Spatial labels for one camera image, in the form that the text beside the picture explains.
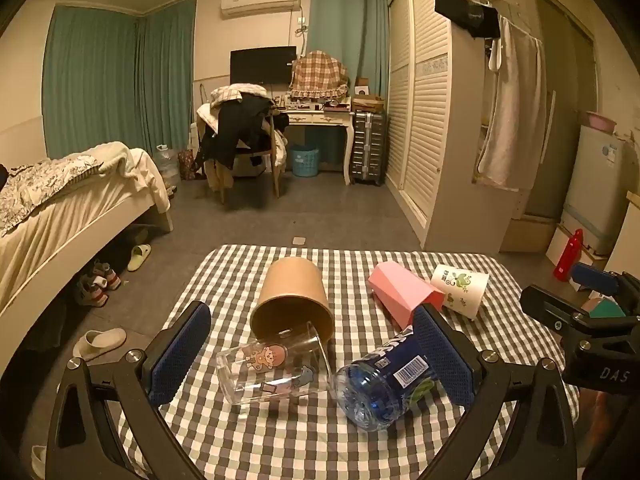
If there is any chair piled with clothes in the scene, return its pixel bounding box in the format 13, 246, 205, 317
194, 82, 291, 192

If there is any beige slipper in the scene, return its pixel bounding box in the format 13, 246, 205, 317
72, 328, 127, 361

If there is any pink basin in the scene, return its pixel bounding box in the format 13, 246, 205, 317
585, 111, 619, 132

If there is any floral patterned quilt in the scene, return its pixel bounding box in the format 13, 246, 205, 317
0, 154, 103, 238

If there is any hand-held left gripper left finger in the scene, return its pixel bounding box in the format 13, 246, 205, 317
44, 301, 213, 480

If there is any black television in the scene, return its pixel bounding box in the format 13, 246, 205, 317
230, 46, 297, 86

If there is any blue plastic bottle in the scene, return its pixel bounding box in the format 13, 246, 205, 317
332, 327, 451, 432

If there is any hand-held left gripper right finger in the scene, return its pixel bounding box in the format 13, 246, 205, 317
411, 304, 583, 480

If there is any grey suitcase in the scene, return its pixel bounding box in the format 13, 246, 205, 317
350, 110, 387, 187

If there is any low cardboard box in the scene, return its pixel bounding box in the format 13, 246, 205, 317
500, 217, 559, 254

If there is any checkered tablecloth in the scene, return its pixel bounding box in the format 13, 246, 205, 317
116, 244, 581, 480

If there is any narrow green curtain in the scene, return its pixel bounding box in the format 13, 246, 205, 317
135, 0, 197, 157

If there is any plaid cloth cover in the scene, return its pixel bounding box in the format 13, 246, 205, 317
289, 51, 349, 101

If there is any white louvred wardrobe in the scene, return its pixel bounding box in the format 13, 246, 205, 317
385, 0, 532, 252

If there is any wide green curtain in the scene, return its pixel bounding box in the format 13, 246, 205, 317
44, 5, 142, 155

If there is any white air conditioner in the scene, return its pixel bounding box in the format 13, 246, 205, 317
220, 0, 302, 20

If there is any large water jug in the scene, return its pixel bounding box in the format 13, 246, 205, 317
152, 144, 181, 189

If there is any red bottle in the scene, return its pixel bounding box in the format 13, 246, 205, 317
552, 228, 585, 282

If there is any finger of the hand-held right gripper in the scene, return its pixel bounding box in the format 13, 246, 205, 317
519, 284, 596, 333
569, 261, 640, 306

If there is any wooden chair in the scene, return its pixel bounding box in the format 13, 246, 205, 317
197, 109, 288, 204

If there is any white hanging towel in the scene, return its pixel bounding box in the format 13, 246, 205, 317
477, 15, 548, 191

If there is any brown paper cup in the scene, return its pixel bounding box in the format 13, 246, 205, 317
250, 256, 335, 343

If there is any person's right forearm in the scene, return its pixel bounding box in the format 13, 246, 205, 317
580, 389, 640, 480

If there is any white desk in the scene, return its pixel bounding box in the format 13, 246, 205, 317
272, 95, 357, 186

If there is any bed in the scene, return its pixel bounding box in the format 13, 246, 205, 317
0, 141, 175, 321

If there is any clear glass cup cartoon print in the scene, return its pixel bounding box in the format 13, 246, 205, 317
215, 321, 333, 406

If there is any white cup green print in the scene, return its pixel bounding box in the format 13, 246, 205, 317
430, 264, 491, 320

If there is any cream blanket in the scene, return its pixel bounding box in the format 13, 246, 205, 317
87, 141, 173, 216

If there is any blue laundry basket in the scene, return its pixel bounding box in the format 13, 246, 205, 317
290, 145, 321, 177

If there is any small white refrigerator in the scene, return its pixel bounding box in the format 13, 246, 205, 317
560, 124, 632, 257

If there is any tall green curtain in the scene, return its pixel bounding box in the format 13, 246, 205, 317
306, 0, 391, 102

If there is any grey sneaker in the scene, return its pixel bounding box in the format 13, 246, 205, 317
92, 261, 122, 291
75, 280, 109, 307

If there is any yellow-green slipper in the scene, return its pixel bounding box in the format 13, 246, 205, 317
127, 244, 152, 272

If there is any dark red bag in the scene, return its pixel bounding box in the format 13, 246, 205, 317
177, 149, 199, 181

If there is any pink cup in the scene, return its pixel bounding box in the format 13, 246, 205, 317
368, 261, 446, 328

